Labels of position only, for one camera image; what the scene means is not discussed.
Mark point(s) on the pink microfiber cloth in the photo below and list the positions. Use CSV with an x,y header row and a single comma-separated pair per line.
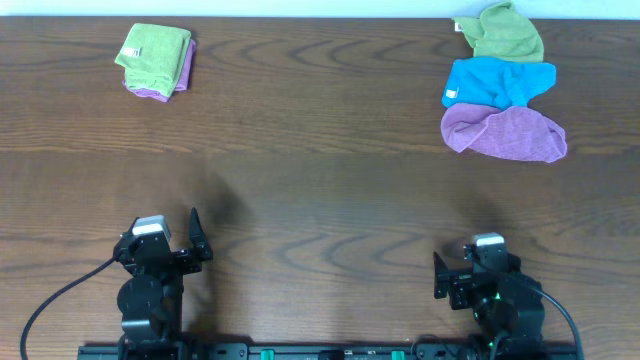
x,y
517,133

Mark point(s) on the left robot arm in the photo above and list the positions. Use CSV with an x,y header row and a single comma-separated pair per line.
x,y
151,300

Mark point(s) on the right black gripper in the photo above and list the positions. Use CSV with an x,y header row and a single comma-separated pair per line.
x,y
459,283

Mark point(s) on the crumpled green cloth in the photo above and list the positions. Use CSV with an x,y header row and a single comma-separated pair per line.
x,y
501,32

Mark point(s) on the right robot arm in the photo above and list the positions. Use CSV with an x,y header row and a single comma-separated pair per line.
x,y
504,301

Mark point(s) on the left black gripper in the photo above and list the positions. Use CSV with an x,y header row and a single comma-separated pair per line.
x,y
167,257

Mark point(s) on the folded pink cloth under green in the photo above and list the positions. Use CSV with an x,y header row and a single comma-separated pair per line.
x,y
182,84

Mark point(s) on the crumpled blue cloth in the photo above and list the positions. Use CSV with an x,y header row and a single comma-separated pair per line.
x,y
497,83

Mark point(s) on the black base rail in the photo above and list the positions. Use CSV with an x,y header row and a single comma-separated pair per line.
x,y
241,351

